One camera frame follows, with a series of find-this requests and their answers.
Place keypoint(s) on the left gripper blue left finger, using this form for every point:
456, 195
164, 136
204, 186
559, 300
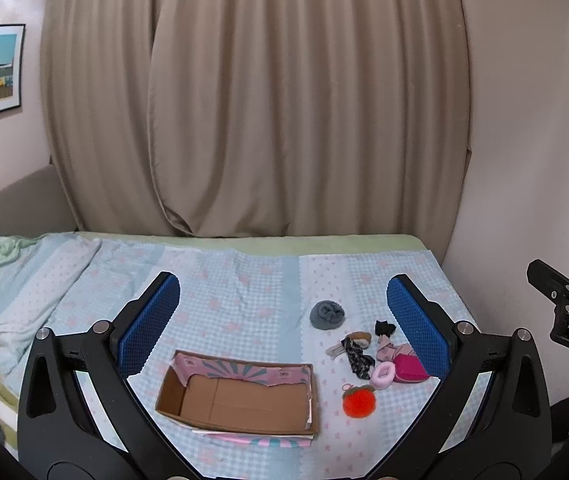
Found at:
78, 416

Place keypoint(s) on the beige curtain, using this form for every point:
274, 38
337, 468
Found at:
229, 118

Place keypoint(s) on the grey sock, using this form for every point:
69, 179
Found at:
327, 315

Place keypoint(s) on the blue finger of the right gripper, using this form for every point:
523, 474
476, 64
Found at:
547, 280

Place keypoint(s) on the grey sofa backrest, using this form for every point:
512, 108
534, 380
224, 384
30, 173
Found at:
36, 205

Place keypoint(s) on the cardboard box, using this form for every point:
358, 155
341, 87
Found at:
227, 396

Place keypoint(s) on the black cloth piece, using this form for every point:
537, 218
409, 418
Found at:
385, 329

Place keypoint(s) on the black patterned scrunchie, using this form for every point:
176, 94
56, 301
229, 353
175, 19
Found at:
361, 363

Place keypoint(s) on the dusty pink socks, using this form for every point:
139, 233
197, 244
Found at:
387, 351

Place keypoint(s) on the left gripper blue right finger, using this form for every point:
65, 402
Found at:
488, 418

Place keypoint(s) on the light blue checkered blanket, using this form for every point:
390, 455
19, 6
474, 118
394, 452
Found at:
344, 447

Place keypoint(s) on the pink fluffy scrunchie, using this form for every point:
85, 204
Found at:
383, 375

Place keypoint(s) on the magenta pouch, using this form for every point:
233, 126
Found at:
409, 370

